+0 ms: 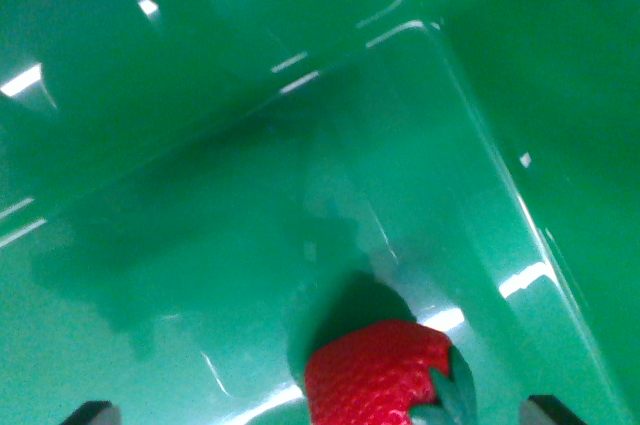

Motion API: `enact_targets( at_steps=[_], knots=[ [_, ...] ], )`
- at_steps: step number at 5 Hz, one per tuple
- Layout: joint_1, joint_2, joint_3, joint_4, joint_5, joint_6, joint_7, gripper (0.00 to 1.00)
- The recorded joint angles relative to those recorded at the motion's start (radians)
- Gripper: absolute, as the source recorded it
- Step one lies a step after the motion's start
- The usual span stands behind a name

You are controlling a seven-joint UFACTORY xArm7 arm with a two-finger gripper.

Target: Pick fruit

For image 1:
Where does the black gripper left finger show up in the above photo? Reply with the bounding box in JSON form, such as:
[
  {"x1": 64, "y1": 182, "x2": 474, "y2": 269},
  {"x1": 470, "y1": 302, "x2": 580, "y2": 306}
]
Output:
[{"x1": 61, "y1": 400, "x2": 123, "y2": 425}]

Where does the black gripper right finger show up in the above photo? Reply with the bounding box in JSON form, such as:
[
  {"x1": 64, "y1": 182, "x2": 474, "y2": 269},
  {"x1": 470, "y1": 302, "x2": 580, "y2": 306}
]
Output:
[{"x1": 519, "y1": 394, "x2": 587, "y2": 425}]

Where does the red toy strawberry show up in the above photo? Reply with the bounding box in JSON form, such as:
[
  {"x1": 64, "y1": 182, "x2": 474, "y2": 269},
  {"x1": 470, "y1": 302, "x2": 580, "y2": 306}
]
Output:
[{"x1": 304, "y1": 318, "x2": 479, "y2": 425}]

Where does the green plastic bin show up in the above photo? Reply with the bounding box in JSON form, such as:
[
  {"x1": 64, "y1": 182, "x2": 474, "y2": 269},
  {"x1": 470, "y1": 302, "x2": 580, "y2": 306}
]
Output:
[{"x1": 0, "y1": 0, "x2": 640, "y2": 425}]

